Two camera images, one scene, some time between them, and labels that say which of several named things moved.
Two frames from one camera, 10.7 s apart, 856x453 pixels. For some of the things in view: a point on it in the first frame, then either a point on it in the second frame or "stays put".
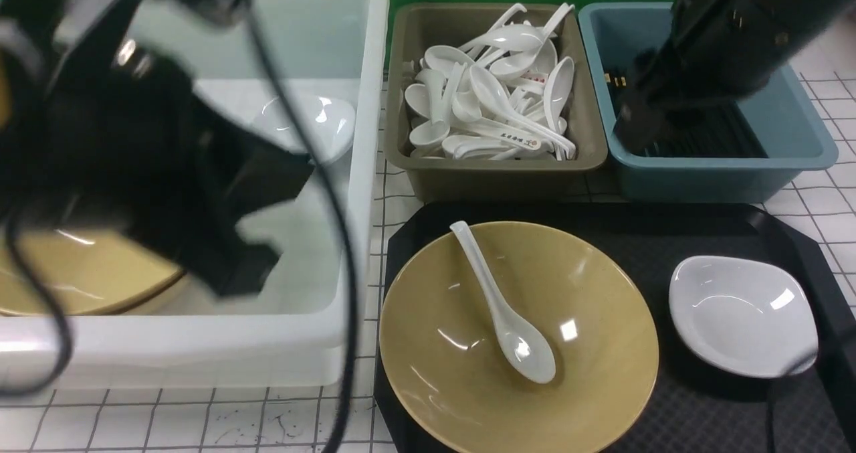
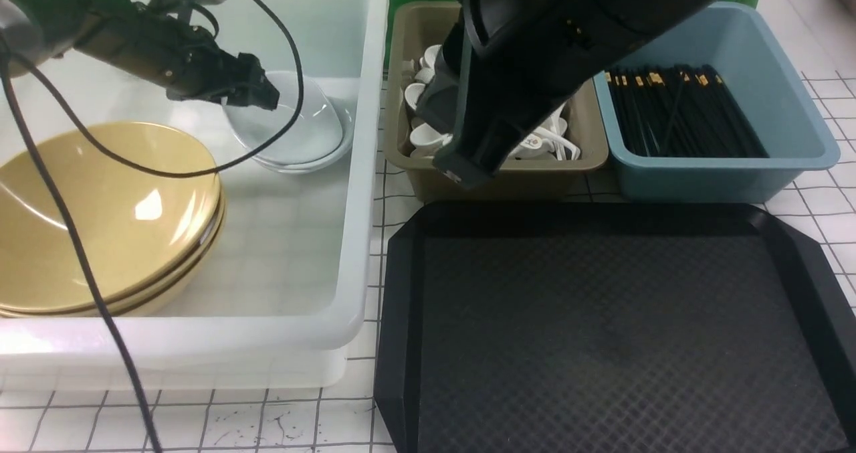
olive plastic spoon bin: x=417 y=28 stays put
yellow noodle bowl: x=440 y=357 to x=148 y=240
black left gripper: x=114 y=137 to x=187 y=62
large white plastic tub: x=330 y=31 stays put
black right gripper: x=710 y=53 to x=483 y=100
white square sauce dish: x=743 y=318 to x=321 y=136
